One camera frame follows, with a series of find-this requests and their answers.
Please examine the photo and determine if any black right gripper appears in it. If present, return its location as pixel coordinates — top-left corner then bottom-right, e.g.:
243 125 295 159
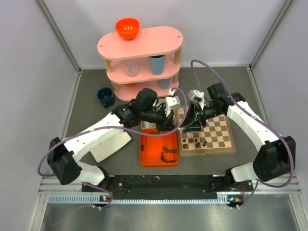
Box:
180 102 223 133

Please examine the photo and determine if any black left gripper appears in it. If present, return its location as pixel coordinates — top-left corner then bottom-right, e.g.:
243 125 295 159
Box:
141 104 177 133

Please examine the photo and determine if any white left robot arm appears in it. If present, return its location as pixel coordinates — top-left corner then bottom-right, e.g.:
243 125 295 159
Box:
44 88 180 191

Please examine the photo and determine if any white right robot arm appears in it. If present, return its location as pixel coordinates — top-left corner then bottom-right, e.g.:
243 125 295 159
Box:
181 83 296 191

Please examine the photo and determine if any wooden chess board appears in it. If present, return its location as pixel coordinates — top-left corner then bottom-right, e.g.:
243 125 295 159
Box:
177 114 237 156

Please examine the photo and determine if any blue cup bottom shelf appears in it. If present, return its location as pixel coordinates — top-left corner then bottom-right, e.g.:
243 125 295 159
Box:
158 78 171 90

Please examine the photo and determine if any blue cup shelf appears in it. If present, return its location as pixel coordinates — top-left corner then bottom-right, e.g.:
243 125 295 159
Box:
149 55 165 75
158 78 171 90

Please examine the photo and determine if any orange tin box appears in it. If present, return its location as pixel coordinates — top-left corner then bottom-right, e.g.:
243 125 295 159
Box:
140 128 179 167

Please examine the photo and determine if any blue cup middle shelf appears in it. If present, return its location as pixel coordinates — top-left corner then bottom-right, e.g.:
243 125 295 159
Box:
149 55 165 75

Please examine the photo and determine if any pink three-tier shelf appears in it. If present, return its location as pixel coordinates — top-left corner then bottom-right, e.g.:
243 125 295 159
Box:
97 26 183 102

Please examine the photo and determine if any clear glass cup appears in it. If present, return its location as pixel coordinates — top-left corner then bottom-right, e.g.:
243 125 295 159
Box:
121 59 139 77

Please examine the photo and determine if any dark blue mug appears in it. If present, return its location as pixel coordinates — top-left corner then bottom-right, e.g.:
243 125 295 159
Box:
97 87 115 108

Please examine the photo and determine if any white paper sheet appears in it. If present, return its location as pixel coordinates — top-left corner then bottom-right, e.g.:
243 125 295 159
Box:
90 132 131 163

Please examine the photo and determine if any orange bowl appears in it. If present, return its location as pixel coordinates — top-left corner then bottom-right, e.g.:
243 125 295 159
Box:
115 18 140 40

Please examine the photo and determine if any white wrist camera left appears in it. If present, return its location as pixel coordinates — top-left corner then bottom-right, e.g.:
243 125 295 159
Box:
165 89 181 116

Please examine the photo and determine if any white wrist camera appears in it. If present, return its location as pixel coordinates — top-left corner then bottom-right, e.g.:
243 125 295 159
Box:
165 89 181 116
188 90 205 110

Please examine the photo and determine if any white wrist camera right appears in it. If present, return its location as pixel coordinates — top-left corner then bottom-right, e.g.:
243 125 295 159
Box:
188 90 205 110

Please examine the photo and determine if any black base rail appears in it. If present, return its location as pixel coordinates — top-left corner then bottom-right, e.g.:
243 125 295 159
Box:
81 174 253 200

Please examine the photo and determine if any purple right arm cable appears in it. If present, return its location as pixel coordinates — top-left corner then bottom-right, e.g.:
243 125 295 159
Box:
190 59 296 210

